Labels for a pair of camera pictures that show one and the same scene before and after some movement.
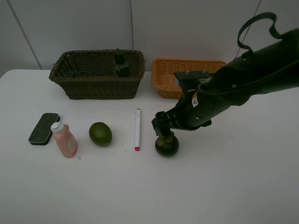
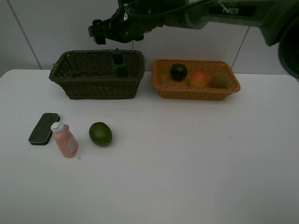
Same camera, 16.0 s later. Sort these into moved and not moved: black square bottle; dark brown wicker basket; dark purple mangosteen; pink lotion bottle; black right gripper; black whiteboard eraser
Moved: black right gripper; dark purple mangosteen
Not moved: black square bottle; pink lotion bottle; dark brown wicker basket; black whiteboard eraser
